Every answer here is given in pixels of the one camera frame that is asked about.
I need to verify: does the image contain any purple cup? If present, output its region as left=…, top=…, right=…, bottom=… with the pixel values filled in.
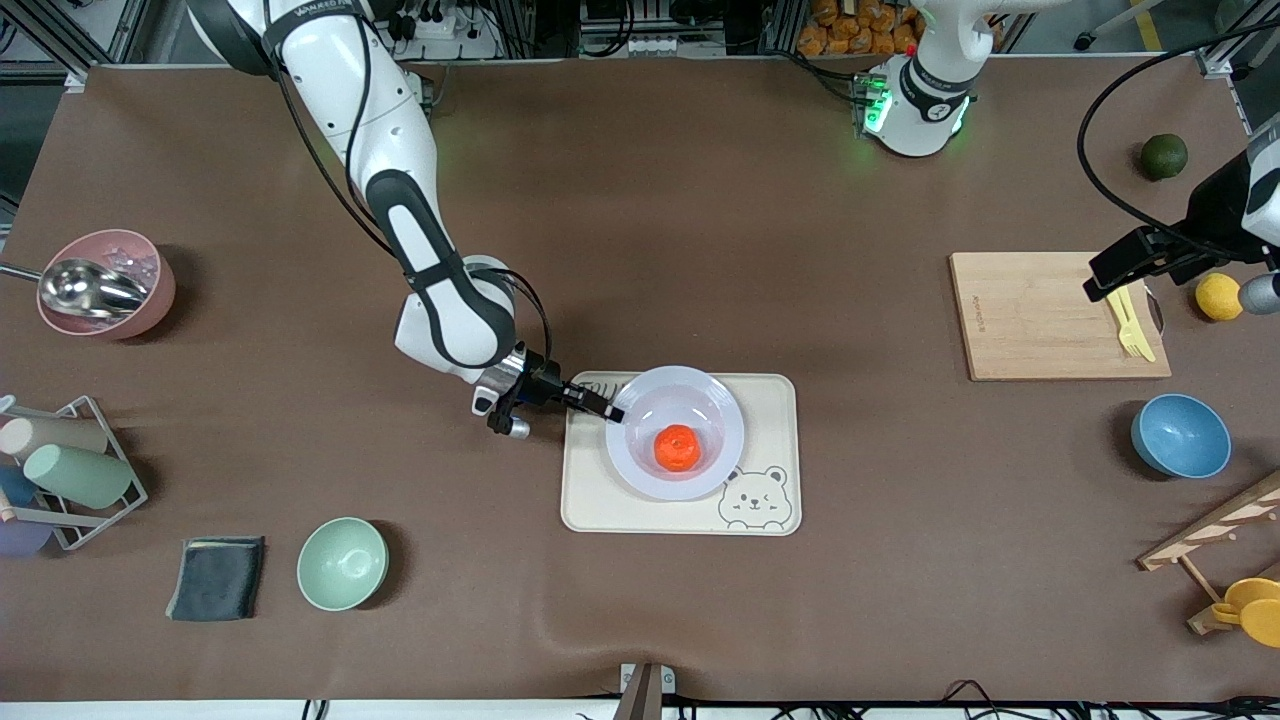
left=0, top=515, right=53, bottom=558

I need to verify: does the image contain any yellow lemon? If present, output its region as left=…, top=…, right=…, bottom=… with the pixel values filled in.
left=1195, top=272, right=1247, bottom=322

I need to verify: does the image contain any yellow plastic fork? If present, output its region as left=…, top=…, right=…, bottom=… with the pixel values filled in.
left=1105, top=288, right=1148, bottom=360

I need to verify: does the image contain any white power strip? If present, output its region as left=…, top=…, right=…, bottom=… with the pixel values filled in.
left=598, top=35, right=729, bottom=58
left=395, top=0, right=501, bottom=61

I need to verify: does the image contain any grey wire cup rack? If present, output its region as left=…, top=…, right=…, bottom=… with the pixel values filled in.
left=0, top=395, right=149, bottom=552

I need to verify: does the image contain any beige cup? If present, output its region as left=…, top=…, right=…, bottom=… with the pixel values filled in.
left=0, top=415, right=109, bottom=461

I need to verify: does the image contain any dark grey folded cloth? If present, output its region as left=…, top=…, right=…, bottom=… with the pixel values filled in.
left=165, top=536, right=267, bottom=623

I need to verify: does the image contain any pale lavender plate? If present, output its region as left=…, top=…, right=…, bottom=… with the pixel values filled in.
left=604, top=365, right=747, bottom=502

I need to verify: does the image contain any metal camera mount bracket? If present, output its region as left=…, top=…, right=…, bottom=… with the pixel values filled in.
left=612, top=662, right=676, bottom=720

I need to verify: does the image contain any bag of oranges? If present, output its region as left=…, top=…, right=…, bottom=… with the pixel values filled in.
left=797, top=0, right=926, bottom=58

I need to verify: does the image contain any cream bear print tray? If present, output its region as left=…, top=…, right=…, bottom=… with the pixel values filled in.
left=560, top=372, right=803, bottom=537

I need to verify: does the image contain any pink bowl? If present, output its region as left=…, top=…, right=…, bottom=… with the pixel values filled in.
left=37, top=229, right=177, bottom=341

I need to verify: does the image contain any wooden drying rack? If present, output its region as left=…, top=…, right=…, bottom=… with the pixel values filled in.
left=1137, top=470, right=1280, bottom=636

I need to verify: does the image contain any blue bowl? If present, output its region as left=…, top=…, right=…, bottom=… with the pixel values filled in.
left=1131, top=393, right=1233, bottom=480

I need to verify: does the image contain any dark green lime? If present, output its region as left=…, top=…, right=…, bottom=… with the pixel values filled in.
left=1140, top=133, right=1189, bottom=182

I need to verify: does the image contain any yellow cup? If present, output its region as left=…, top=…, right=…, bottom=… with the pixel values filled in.
left=1240, top=598, right=1280, bottom=649
left=1212, top=577, right=1280, bottom=626

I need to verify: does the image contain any pale green cup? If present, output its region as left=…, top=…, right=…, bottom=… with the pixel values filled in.
left=23, top=443, right=135, bottom=510

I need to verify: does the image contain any metal scoop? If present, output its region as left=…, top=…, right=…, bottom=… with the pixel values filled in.
left=0, top=258, right=151, bottom=319

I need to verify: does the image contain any orange fruit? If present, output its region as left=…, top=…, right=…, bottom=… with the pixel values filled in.
left=654, top=424, right=701, bottom=472

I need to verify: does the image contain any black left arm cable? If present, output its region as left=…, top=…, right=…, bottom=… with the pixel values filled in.
left=1077, top=18, right=1280, bottom=243

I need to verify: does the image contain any mint green bowl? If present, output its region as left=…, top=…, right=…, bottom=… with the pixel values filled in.
left=296, top=516, right=389, bottom=612

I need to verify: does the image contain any wooden cutting board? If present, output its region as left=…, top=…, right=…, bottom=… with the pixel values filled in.
left=948, top=251, right=1173, bottom=383

